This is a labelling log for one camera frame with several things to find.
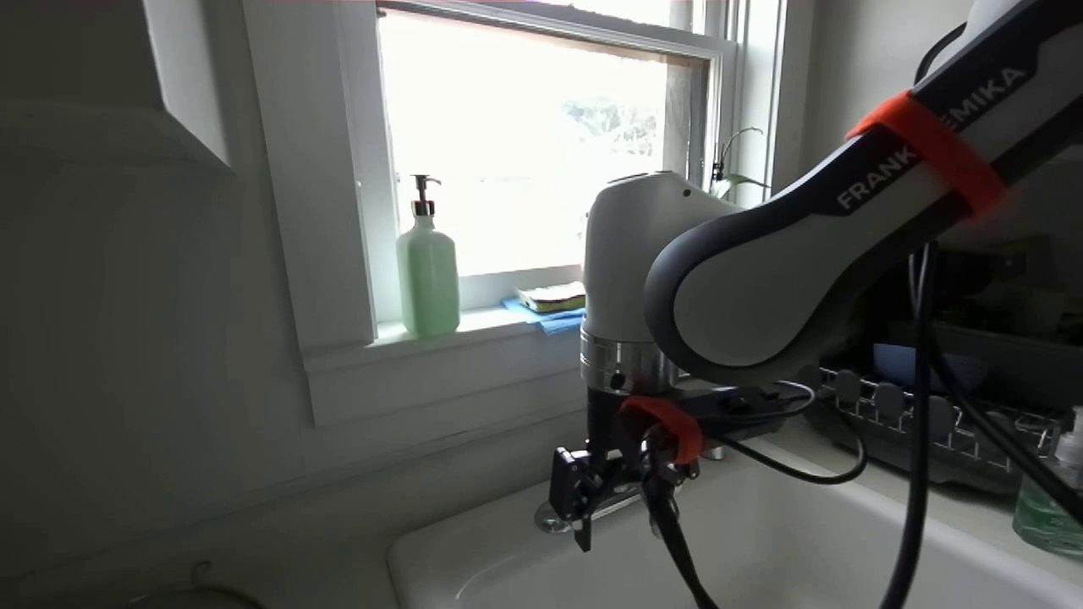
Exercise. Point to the black dish drying rack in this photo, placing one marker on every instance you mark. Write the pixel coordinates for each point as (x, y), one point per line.
(981, 427)

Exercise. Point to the green soap pump bottle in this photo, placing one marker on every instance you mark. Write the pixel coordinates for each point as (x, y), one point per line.
(426, 281)

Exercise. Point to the chrome kitchen faucet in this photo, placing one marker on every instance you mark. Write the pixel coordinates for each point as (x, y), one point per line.
(614, 504)

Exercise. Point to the white kitchen sink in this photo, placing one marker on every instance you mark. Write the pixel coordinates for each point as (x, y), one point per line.
(790, 544)

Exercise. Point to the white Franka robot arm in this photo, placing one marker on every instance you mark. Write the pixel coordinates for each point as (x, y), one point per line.
(790, 250)

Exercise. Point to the white window frame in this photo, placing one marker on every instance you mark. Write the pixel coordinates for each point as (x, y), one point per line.
(327, 205)

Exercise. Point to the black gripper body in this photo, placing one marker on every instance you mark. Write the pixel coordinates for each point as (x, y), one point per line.
(618, 424)

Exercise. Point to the clear green soap bottle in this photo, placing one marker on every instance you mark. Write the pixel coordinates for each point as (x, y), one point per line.
(1054, 512)

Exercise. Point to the blue bowl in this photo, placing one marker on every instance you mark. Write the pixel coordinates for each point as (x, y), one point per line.
(894, 360)

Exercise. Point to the white wall cabinet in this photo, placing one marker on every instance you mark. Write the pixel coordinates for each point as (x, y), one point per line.
(187, 70)

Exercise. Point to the beige sponge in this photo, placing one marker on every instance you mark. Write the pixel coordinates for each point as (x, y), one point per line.
(555, 299)

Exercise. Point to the blue sponge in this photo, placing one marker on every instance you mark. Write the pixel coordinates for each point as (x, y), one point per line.
(555, 321)

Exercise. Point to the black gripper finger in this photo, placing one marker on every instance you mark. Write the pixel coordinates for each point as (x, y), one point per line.
(660, 493)
(575, 484)

